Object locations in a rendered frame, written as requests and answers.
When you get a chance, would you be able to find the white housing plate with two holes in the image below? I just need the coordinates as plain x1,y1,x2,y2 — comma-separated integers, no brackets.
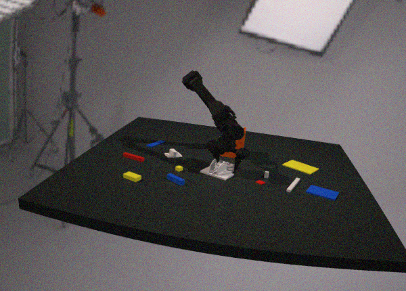
217,160,235,169

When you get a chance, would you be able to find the yellow flat plate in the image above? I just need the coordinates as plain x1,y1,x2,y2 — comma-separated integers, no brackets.
283,160,319,174

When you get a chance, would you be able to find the white rectangular bar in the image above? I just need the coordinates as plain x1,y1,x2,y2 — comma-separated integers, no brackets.
286,178,300,192

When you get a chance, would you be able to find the blue rectangular block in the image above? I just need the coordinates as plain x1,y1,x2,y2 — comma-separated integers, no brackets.
167,174,185,185

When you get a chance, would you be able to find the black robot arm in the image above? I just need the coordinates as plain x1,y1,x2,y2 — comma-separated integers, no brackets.
182,70,245,155

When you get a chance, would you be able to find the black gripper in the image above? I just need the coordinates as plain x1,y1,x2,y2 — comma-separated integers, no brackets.
206,133,250,171

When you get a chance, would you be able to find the red flat bar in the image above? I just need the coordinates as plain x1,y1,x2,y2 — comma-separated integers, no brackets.
123,152,144,162

